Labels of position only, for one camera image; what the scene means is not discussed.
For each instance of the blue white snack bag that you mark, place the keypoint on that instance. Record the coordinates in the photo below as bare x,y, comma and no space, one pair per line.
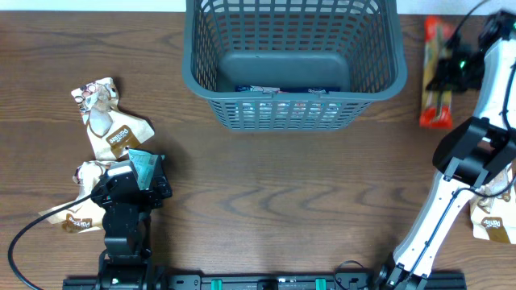
267,111

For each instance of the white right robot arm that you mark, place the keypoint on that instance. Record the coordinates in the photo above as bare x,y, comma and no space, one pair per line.
470,156

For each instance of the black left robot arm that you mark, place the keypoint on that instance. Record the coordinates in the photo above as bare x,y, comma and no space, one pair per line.
126,263

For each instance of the grey plastic basket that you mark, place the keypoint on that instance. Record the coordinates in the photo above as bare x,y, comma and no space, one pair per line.
352,44

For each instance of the teal snack packet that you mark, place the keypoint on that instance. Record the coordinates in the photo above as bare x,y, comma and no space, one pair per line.
144,163

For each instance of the orange noodle pack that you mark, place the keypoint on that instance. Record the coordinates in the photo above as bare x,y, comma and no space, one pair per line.
435,105

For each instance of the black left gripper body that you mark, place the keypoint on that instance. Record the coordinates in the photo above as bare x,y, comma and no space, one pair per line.
151,196

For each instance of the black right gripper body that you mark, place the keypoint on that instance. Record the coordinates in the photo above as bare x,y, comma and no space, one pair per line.
463,72

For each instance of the beige mushroom pouch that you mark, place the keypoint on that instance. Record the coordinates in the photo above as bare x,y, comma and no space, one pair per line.
86,216
112,133
493,218

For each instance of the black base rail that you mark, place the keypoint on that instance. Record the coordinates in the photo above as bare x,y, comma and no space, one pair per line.
342,280

